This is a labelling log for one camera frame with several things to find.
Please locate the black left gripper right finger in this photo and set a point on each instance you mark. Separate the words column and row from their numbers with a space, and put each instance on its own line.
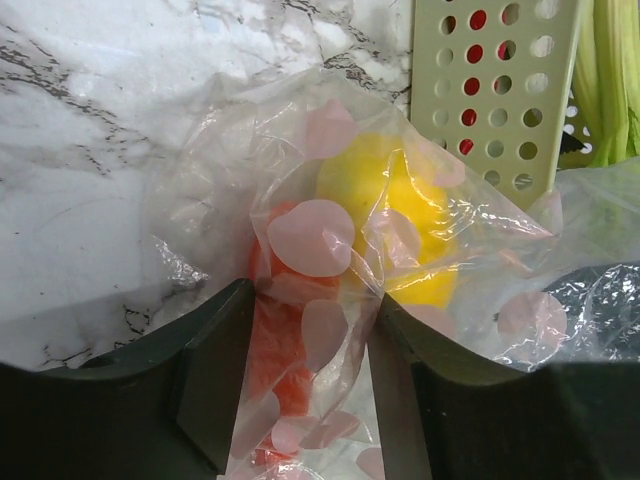
column 445, row 412

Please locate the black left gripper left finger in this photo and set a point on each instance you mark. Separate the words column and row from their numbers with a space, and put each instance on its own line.
column 161, row 407

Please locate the green perforated plastic basket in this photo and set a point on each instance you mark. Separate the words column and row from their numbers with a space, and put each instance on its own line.
column 490, row 83

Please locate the green fake vegetable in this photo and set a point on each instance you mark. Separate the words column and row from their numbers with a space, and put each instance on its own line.
column 606, row 79

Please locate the clear zip top bag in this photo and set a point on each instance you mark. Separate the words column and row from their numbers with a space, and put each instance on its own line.
column 247, row 171

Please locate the orange fake carrot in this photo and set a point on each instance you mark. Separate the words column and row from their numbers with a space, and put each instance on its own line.
column 277, row 353

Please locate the yellow fake pepper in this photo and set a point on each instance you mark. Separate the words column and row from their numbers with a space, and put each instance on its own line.
column 401, row 218

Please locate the dark purple fake food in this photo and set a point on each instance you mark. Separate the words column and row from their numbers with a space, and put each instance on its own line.
column 602, row 307

